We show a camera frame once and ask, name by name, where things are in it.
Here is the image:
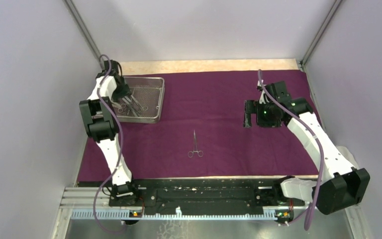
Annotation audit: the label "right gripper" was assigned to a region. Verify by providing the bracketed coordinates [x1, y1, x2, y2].
[243, 100, 281, 128]

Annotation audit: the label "metal mesh instrument tray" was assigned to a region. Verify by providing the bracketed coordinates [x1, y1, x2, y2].
[117, 76, 165, 123]

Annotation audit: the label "maroon wrap cloth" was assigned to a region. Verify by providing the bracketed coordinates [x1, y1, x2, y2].
[77, 70, 324, 182]

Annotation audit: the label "surgical clamp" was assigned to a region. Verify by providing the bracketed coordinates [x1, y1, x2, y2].
[188, 130, 203, 158]

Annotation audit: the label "surgical forceps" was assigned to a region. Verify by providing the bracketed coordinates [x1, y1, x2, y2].
[127, 95, 148, 113]

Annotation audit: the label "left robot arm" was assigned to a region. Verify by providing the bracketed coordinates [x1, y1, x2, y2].
[79, 59, 140, 206]

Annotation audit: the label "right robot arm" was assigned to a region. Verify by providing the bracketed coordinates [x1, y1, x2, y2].
[243, 81, 371, 215]

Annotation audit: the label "surgical scissors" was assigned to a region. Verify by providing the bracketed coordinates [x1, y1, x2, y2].
[112, 102, 142, 117]

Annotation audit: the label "white crumpled cloth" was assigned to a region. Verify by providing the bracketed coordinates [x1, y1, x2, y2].
[336, 145, 359, 168]

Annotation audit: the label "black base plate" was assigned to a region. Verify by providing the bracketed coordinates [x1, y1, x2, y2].
[103, 178, 305, 218]

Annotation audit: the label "grey cable duct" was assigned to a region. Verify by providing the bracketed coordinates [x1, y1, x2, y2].
[71, 207, 278, 221]

